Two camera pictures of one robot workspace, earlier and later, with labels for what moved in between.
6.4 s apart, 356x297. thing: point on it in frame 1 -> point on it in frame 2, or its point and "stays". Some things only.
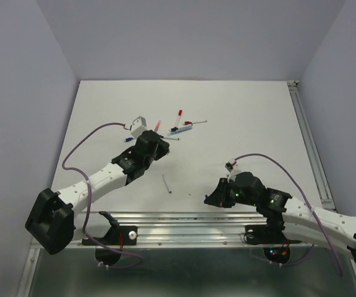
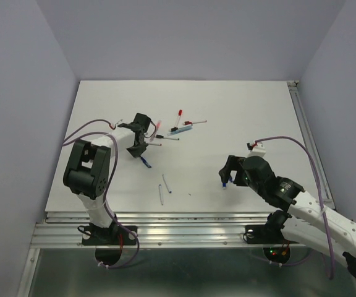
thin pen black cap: (169, 138) stays
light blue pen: (181, 129) stays
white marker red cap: (180, 114) stays
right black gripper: (218, 196) -> (232, 164)
